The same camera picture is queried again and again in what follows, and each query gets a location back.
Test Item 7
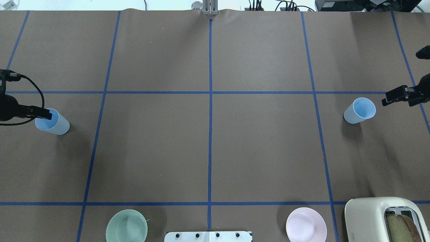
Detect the light blue cup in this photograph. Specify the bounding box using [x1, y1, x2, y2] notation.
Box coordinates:
[343, 97, 376, 124]
[35, 108, 70, 135]

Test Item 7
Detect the toast slice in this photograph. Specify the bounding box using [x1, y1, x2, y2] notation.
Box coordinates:
[386, 214, 422, 242]

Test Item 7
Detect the glass cup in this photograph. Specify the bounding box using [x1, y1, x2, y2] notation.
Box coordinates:
[191, 1, 203, 10]

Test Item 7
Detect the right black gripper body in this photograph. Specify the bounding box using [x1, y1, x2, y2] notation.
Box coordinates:
[412, 74, 430, 106]

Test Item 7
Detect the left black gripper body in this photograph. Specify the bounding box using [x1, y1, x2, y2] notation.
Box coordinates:
[0, 95, 23, 121]

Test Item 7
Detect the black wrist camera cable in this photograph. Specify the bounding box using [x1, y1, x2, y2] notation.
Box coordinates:
[0, 69, 45, 126]

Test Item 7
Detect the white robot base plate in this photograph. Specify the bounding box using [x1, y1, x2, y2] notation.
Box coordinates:
[164, 231, 253, 242]

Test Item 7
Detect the green bowl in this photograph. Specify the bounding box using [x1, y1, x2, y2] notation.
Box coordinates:
[105, 209, 148, 242]

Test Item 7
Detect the aluminium frame post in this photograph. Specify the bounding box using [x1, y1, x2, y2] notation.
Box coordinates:
[202, 0, 219, 15]

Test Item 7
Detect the pink bowl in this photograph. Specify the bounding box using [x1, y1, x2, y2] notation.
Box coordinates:
[286, 207, 327, 242]

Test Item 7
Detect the cream toaster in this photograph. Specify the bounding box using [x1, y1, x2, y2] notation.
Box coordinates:
[344, 197, 429, 242]

